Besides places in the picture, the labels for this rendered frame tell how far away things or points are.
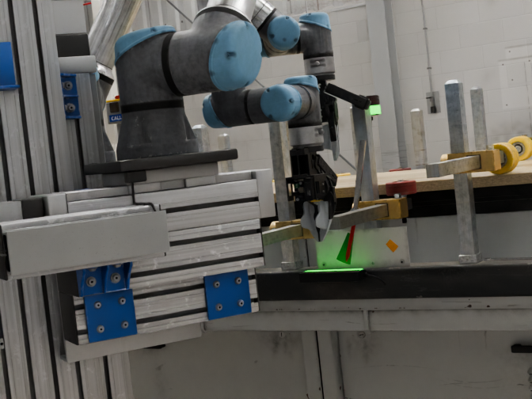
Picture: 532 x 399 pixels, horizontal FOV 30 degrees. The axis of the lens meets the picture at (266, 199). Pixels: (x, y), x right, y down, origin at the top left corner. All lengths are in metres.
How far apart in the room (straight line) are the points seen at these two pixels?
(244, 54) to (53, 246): 0.47
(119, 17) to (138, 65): 0.64
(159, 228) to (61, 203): 0.18
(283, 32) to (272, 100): 0.29
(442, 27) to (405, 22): 0.41
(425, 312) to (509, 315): 0.21
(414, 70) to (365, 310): 7.88
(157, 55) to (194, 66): 0.08
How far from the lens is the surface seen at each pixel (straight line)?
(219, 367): 3.17
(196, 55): 1.74
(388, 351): 2.87
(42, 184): 1.91
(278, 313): 2.75
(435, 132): 10.30
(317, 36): 2.45
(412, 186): 2.62
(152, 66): 1.78
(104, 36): 2.43
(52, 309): 1.92
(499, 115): 10.04
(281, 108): 2.04
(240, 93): 2.11
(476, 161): 2.39
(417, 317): 2.57
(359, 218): 2.36
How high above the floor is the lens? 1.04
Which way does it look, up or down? 3 degrees down
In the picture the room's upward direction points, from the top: 6 degrees counter-clockwise
